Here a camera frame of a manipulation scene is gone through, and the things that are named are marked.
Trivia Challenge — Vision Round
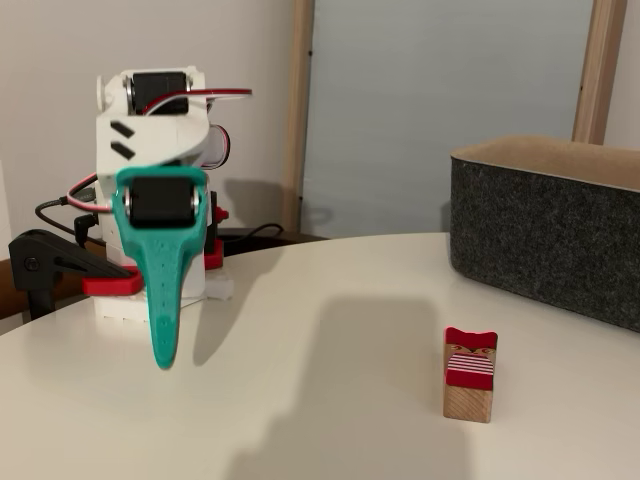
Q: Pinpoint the black power plug cable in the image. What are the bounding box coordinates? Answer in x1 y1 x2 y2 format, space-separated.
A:
73 214 101 247

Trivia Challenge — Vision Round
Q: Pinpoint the wooden shelf frame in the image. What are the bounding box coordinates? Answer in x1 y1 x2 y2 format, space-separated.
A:
281 0 629 236

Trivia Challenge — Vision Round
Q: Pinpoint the white studded base plate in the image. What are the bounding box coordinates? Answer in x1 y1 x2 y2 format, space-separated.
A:
92 272 235 326

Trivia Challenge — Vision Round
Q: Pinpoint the thin black cable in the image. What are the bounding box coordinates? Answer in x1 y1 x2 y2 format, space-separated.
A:
219 223 287 245

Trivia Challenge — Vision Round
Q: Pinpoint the frosted grey panel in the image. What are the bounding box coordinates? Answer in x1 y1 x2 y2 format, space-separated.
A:
299 0 596 240

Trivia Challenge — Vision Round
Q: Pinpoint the black clamp red pad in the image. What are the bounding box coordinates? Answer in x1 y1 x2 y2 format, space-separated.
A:
7 228 144 321
205 204 230 271

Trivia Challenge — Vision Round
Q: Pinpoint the grey braided USB cable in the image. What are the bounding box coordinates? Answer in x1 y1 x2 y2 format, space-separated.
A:
33 188 104 246

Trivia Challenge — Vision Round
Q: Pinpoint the red white servo wire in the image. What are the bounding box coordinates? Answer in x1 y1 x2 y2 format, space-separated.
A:
67 172 119 214
207 124 232 170
144 88 254 117

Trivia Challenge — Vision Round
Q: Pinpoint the dark grey felt basket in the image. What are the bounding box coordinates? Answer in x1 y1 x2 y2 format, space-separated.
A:
449 134 640 334

